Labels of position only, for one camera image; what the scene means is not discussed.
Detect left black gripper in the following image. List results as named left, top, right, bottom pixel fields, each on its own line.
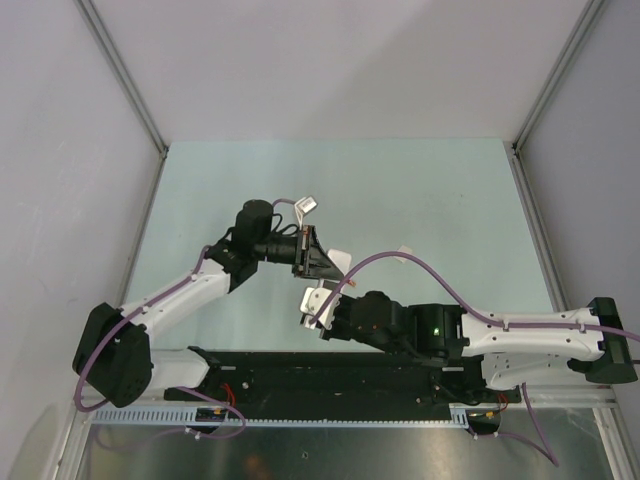
left=253, top=224, right=342, bottom=281

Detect white red remote control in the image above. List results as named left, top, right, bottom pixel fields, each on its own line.
left=317, top=249, right=352, bottom=288

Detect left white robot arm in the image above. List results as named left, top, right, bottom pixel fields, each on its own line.
left=72, top=197, right=352, bottom=412

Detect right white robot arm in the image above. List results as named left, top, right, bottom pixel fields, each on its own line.
left=317, top=291, right=638, bottom=401

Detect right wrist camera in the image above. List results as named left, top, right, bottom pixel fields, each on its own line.
left=299, top=287, right=341, bottom=330

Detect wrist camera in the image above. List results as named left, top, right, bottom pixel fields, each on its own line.
left=299, top=287, right=341, bottom=330
left=294, top=196, right=318, bottom=227

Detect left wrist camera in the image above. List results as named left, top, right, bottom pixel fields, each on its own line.
left=294, top=196, right=318, bottom=227

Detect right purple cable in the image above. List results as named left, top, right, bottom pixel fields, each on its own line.
left=305, top=252, right=640, bottom=469

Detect purple cable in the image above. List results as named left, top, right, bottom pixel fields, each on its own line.
left=305, top=252, right=640, bottom=469
left=73, top=198, right=296, bottom=412

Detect grey cable duct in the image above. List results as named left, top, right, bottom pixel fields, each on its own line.
left=92, top=403, right=469, bottom=429

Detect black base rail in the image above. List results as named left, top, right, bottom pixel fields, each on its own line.
left=164, top=350, right=522, bottom=412

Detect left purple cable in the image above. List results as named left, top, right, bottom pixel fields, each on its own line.
left=73, top=198, right=296, bottom=412

